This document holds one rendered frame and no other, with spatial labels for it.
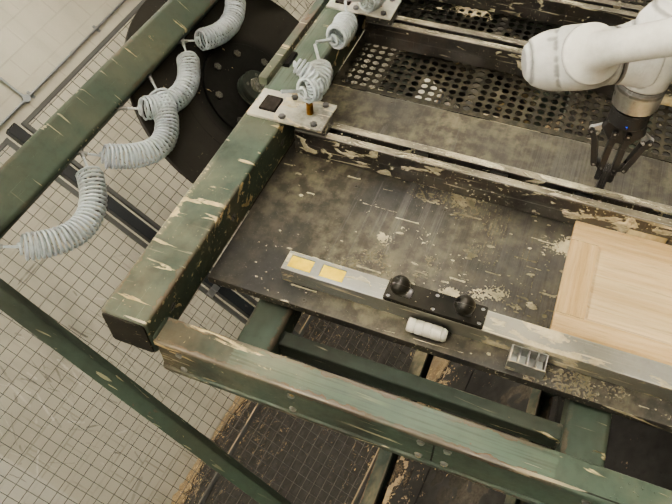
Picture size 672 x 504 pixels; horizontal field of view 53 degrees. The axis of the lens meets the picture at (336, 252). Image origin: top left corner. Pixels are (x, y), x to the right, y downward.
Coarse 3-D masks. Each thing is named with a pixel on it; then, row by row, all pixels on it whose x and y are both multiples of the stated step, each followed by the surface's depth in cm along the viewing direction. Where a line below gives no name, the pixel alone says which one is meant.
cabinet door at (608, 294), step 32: (576, 224) 147; (576, 256) 142; (608, 256) 142; (640, 256) 141; (576, 288) 137; (608, 288) 137; (640, 288) 137; (576, 320) 132; (608, 320) 132; (640, 320) 132; (640, 352) 127
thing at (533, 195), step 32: (288, 64) 149; (288, 96) 162; (320, 96) 153; (320, 128) 155; (352, 128) 160; (352, 160) 160; (384, 160) 157; (416, 160) 153; (448, 160) 154; (480, 160) 153; (480, 192) 153; (512, 192) 149; (544, 192) 146; (576, 192) 147; (608, 192) 146; (608, 224) 145; (640, 224) 142
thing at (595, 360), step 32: (288, 256) 140; (320, 288) 138; (352, 288) 135; (384, 288) 135; (448, 320) 130; (512, 320) 129; (544, 352) 126; (576, 352) 125; (608, 352) 125; (640, 384) 122
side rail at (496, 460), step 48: (192, 336) 127; (240, 384) 127; (288, 384) 121; (336, 384) 120; (384, 432) 119; (432, 432) 114; (480, 432) 114; (480, 480) 119; (528, 480) 112; (576, 480) 109; (624, 480) 109
